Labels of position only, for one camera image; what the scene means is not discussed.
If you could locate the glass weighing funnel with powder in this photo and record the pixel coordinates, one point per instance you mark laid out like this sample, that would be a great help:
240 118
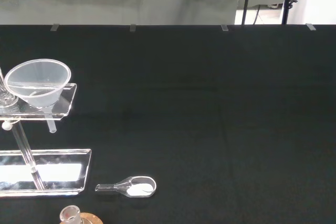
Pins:
139 188

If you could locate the clear acrylic funnel stand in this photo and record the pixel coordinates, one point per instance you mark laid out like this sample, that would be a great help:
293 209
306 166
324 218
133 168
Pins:
65 166

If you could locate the black bench cloth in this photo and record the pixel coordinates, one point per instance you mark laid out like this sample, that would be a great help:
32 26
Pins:
210 129

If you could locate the clear cloth clip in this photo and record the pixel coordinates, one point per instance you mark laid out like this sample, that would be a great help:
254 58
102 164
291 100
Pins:
54 27
310 26
224 27
132 27

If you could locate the glass round-bottom flask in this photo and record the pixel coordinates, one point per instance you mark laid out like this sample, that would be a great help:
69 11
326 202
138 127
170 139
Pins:
69 214

